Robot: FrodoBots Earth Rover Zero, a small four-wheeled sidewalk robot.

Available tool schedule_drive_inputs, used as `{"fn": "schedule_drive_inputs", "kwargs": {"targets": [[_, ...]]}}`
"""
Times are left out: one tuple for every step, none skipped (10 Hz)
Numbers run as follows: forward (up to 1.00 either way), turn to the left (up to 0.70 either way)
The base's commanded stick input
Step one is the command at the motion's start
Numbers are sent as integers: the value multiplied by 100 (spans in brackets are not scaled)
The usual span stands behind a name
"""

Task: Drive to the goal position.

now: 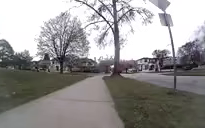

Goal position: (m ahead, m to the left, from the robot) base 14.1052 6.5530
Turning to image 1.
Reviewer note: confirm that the row of houses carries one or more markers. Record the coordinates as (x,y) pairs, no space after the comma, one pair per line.
(76,64)

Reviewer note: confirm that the tall bare tree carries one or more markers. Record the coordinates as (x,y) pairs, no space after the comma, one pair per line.
(116,40)

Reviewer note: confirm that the grey concrete sidewalk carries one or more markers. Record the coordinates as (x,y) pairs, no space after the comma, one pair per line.
(86,103)

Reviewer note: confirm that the white house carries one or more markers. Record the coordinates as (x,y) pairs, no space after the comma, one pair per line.
(146,64)

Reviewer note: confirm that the broad bare tree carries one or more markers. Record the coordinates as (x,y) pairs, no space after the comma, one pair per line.
(61,40)

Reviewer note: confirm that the grass verge strip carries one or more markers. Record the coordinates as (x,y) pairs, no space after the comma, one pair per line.
(156,106)

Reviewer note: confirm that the sign pole with signs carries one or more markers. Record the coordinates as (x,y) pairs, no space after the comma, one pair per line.
(172,46)

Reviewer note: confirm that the green grass lawn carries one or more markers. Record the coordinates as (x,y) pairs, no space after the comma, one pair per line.
(20,86)

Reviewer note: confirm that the grey asphalt road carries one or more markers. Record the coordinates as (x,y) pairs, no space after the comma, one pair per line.
(186,82)

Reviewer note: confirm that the dark trees beside road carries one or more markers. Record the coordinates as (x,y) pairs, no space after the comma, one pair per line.
(193,53)

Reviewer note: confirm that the dark leafy trees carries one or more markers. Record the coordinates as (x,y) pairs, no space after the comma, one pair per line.
(10,55)

